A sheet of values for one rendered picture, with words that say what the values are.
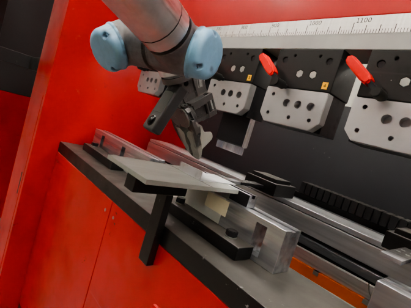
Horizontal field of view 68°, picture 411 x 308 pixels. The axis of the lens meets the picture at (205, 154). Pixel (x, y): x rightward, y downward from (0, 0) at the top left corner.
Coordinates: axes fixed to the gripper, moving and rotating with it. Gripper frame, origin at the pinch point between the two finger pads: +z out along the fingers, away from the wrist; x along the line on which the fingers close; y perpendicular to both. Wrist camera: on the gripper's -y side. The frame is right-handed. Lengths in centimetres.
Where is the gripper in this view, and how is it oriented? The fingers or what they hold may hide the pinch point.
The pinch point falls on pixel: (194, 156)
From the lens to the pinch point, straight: 74.3
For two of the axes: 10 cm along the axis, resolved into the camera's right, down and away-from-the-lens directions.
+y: 7.4, -4.9, 4.6
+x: -6.3, -2.6, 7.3
